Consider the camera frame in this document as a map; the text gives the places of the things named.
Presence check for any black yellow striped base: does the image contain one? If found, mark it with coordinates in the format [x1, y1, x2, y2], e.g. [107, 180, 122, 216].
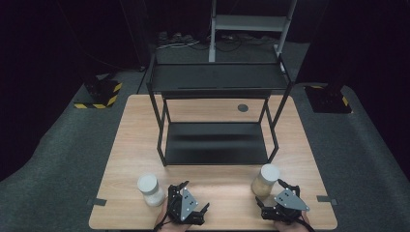
[73, 74, 124, 110]
[304, 84, 353, 115]

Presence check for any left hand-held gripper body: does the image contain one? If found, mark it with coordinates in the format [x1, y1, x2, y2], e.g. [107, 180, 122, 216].
[165, 185, 206, 226]

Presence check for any white metal stand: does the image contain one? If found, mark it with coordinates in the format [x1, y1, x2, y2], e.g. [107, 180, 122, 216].
[208, 0, 298, 63]

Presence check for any clear jar with tan contents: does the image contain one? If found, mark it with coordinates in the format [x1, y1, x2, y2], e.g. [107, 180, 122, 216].
[250, 163, 281, 198]

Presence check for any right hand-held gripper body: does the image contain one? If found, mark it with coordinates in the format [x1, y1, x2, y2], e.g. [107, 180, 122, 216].
[261, 188, 310, 223]

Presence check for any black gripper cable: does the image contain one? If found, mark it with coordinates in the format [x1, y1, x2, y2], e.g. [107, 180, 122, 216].
[153, 217, 170, 232]
[298, 217, 317, 232]

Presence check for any grey tape strip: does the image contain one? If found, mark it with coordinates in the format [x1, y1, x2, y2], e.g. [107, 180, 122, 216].
[86, 196, 107, 208]
[315, 194, 338, 207]

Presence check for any black two-tier metal rack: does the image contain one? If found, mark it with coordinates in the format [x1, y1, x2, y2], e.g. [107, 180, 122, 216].
[146, 53, 294, 167]

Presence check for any clear jar with white contents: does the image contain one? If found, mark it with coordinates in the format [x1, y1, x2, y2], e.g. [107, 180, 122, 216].
[136, 173, 166, 208]

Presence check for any person's right hand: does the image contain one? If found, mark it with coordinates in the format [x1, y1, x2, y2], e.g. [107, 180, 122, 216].
[273, 211, 312, 232]

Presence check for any person's left hand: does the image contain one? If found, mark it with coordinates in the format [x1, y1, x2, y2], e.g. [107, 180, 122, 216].
[154, 198, 191, 232]

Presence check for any bundle of floor cables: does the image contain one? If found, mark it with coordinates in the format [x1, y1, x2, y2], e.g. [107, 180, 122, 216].
[156, 30, 278, 53]

